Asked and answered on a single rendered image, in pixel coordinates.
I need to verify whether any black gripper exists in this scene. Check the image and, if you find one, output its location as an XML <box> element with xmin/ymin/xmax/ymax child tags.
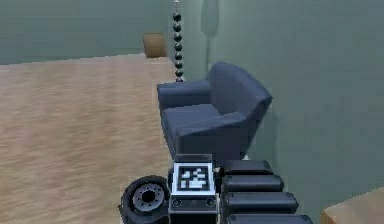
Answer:
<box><xmin>118</xmin><ymin>175</ymin><xmax>172</xmax><ymax>224</ymax></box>

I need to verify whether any dark blue armchair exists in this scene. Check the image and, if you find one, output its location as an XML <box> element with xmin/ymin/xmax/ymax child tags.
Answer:
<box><xmin>156</xmin><ymin>61</ymin><xmax>274</xmax><ymax>164</ymax></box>

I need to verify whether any brown wooden box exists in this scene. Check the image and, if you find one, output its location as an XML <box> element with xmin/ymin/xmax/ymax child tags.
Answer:
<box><xmin>143</xmin><ymin>32</ymin><xmax>168</xmax><ymax>59</ymax></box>

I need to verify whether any black beaded floor lamp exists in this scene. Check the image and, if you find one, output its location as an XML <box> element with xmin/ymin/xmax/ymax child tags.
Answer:
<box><xmin>172</xmin><ymin>0</ymin><xmax>185</xmax><ymax>83</ymax></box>

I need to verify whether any light wooden furniture top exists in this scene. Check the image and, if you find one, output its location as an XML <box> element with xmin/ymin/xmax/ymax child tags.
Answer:
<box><xmin>320</xmin><ymin>187</ymin><xmax>384</xmax><ymax>224</ymax></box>

